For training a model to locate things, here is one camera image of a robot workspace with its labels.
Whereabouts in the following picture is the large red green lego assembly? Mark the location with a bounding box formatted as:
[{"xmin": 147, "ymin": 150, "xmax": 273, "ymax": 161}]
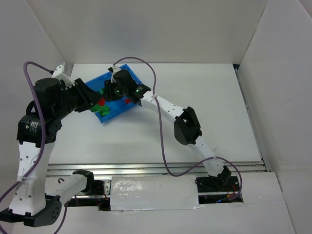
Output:
[{"xmin": 90, "ymin": 98, "xmax": 110, "ymax": 117}]

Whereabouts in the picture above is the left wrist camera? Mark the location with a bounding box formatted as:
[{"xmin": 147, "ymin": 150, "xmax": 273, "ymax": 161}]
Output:
[{"xmin": 51, "ymin": 62, "xmax": 74, "ymax": 88}]

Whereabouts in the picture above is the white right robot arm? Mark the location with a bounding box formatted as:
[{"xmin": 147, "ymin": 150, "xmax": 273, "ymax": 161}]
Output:
[{"xmin": 103, "ymin": 66, "xmax": 231, "ymax": 186}]

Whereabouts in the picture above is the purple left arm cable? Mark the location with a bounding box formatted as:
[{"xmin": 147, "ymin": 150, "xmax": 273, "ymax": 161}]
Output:
[{"xmin": 0, "ymin": 61, "xmax": 69, "ymax": 234}]

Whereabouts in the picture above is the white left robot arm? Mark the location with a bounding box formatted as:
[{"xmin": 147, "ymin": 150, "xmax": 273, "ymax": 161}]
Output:
[{"xmin": 0, "ymin": 78, "xmax": 102, "ymax": 227}]

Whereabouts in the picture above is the blue plastic divided bin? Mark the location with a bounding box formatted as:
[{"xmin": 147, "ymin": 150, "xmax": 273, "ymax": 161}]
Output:
[{"xmin": 86, "ymin": 72, "xmax": 135, "ymax": 123}]

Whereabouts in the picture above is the silver foil tape sheet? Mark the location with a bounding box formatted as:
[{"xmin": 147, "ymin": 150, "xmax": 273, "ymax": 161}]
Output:
[{"xmin": 110, "ymin": 175, "xmax": 200, "ymax": 211}]

